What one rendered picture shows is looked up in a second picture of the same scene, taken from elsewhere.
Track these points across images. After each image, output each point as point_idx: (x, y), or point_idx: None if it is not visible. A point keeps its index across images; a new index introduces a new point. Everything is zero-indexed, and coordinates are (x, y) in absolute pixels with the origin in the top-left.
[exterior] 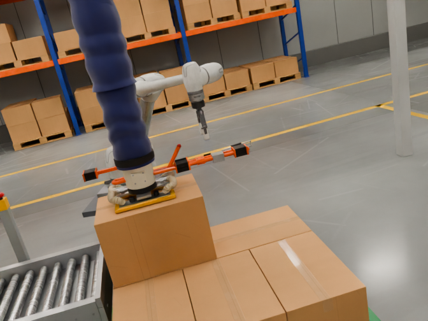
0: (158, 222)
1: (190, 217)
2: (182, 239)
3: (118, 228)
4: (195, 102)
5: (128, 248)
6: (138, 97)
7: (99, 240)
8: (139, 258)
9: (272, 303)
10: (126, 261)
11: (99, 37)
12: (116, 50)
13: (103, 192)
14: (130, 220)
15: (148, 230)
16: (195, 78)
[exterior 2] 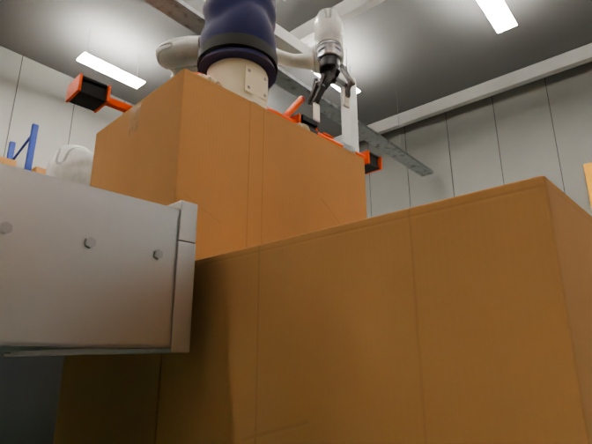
0: (300, 157)
1: (345, 184)
2: (329, 221)
3: (231, 114)
4: (332, 55)
5: (235, 173)
6: (187, 68)
7: (183, 110)
8: (249, 213)
9: None
10: (222, 203)
11: None
12: None
13: None
14: (257, 114)
15: (281, 159)
16: (341, 25)
